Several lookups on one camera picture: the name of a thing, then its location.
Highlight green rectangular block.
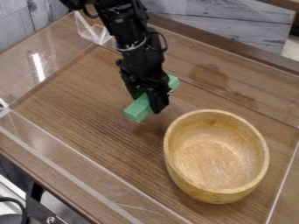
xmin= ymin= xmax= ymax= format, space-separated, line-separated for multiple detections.
xmin=124 ymin=75 xmax=180 ymax=123

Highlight black table leg frame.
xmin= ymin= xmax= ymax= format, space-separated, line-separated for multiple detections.
xmin=25 ymin=182 xmax=81 ymax=224

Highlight black cable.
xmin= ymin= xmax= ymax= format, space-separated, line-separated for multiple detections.
xmin=0 ymin=196 xmax=31 ymax=224

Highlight light wooden bowl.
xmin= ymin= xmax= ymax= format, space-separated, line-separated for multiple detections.
xmin=163 ymin=109 xmax=270 ymax=204

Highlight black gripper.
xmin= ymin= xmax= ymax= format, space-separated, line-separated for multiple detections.
xmin=116 ymin=45 xmax=169 ymax=114

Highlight clear acrylic corner bracket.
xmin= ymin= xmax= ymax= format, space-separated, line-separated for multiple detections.
xmin=75 ymin=11 xmax=112 ymax=46

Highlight clear acrylic tray wall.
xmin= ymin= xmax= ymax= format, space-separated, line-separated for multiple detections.
xmin=0 ymin=106 xmax=191 ymax=224

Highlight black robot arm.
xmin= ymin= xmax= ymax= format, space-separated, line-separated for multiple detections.
xmin=60 ymin=0 xmax=171 ymax=114

